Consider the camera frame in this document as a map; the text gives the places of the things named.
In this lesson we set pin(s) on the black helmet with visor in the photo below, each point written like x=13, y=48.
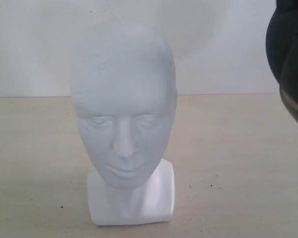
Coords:
x=282, y=52

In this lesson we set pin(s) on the white mannequin head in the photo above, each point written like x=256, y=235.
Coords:
x=123, y=89

